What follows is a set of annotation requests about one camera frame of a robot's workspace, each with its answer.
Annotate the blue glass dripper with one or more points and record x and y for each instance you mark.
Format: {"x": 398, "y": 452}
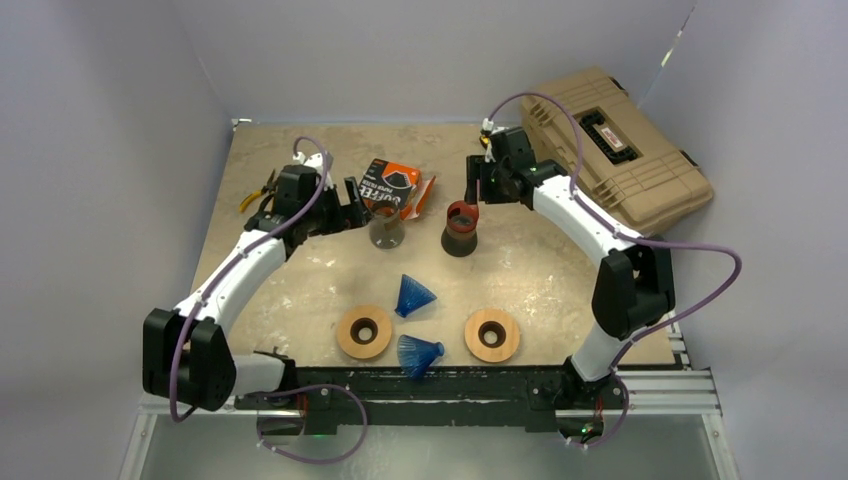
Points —
{"x": 412, "y": 296}
{"x": 416, "y": 355}

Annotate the orange coffee filter box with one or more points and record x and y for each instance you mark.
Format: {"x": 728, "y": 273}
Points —
{"x": 407, "y": 187}

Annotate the red black coffee carafe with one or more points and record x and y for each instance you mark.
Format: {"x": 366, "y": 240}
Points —
{"x": 459, "y": 237}

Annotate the yellow handled pliers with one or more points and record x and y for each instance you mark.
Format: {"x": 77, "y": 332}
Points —
{"x": 263, "y": 191}

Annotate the grey glass carafe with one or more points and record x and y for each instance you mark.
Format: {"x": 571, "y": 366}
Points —
{"x": 386, "y": 230}

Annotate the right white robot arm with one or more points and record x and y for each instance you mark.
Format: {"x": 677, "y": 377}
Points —
{"x": 634, "y": 286}

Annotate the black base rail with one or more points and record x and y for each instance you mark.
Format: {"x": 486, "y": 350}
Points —
{"x": 545, "y": 398}

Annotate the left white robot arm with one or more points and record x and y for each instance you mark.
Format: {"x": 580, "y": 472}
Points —
{"x": 186, "y": 357}

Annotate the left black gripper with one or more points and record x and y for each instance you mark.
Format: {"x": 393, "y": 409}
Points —
{"x": 346, "y": 217}

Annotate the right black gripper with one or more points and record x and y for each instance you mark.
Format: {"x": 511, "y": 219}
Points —
{"x": 477, "y": 169}

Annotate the tan plastic tool case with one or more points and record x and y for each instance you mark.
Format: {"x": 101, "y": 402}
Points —
{"x": 630, "y": 168}

